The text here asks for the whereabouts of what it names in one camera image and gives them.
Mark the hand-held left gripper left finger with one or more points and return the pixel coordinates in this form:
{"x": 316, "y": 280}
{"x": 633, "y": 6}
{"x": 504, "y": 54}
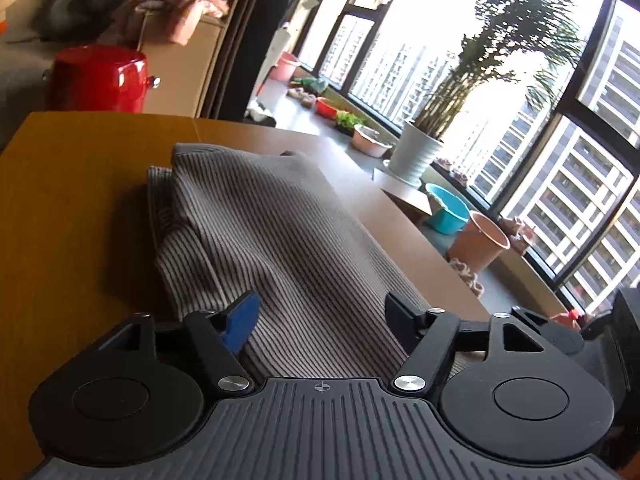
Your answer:
{"x": 243, "y": 320}

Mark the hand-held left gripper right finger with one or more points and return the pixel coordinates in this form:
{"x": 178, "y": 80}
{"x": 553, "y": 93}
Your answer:
{"x": 400, "y": 316}

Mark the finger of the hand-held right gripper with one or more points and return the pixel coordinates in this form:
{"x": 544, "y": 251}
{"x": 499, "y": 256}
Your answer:
{"x": 560, "y": 338}

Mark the grey striped sweater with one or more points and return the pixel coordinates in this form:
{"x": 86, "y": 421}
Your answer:
{"x": 280, "y": 240}

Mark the pink clothes pile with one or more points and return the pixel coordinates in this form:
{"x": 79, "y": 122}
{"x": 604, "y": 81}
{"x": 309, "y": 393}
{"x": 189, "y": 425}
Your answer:
{"x": 180, "y": 5}

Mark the pink fluffy slipper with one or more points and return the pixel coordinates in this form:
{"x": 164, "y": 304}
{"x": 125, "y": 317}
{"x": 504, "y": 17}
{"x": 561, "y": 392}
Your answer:
{"x": 460, "y": 267}
{"x": 475, "y": 286}

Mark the pink plastic bucket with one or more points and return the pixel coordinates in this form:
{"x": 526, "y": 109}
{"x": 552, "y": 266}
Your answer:
{"x": 477, "y": 245}

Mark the blue plastic basin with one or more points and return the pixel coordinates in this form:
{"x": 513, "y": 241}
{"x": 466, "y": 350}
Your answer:
{"x": 446, "y": 210}

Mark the small wooden stool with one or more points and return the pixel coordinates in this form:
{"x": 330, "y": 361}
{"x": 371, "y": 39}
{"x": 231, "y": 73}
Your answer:
{"x": 402, "y": 195}

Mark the small shoes on sill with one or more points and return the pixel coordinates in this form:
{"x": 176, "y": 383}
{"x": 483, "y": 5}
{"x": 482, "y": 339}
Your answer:
{"x": 452, "y": 170}

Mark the white ribbed plant pot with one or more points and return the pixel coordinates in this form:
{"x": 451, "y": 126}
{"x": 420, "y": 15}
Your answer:
{"x": 414, "y": 152}

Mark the pink basin with soil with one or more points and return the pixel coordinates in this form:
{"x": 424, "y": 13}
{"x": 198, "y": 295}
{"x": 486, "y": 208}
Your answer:
{"x": 371, "y": 142}

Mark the tray of green sprouts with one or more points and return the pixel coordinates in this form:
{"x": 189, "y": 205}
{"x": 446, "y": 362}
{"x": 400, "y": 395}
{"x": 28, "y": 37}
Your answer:
{"x": 351, "y": 122}

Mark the red plastic basin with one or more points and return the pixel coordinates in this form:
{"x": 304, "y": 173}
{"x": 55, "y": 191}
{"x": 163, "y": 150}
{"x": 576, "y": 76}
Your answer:
{"x": 327, "y": 108}

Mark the small pink shoes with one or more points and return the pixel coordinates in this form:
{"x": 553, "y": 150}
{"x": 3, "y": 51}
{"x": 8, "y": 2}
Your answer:
{"x": 302, "y": 97}

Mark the green cloth heap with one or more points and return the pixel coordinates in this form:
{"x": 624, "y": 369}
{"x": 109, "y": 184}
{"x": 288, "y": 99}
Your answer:
{"x": 310, "y": 85}

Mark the cardboard box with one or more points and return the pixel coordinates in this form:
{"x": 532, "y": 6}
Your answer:
{"x": 185, "y": 75}

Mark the pink plastic basin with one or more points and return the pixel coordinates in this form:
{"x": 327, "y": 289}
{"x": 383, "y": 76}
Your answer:
{"x": 286, "y": 67}

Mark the white upright vacuum cleaner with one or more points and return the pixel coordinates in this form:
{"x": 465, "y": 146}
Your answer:
{"x": 279, "y": 45}

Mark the red pot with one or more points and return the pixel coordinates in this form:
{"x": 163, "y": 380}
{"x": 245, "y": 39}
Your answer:
{"x": 95, "y": 80}

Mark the brown curtain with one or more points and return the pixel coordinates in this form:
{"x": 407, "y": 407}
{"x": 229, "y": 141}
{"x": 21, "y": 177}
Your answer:
{"x": 240, "y": 35}

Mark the tall green palm plant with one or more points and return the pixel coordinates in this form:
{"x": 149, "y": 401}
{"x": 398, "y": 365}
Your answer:
{"x": 500, "y": 35}

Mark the beige covered sofa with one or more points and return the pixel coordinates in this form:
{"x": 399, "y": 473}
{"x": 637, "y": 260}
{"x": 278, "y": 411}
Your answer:
{"x": 20, "y": 60}

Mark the grey round pillow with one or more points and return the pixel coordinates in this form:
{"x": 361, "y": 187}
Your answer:
{"x": 75, "y": 5}

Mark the black window frame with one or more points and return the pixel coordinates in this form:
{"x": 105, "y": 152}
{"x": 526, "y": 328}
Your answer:
{"x": 570, "y": 115}

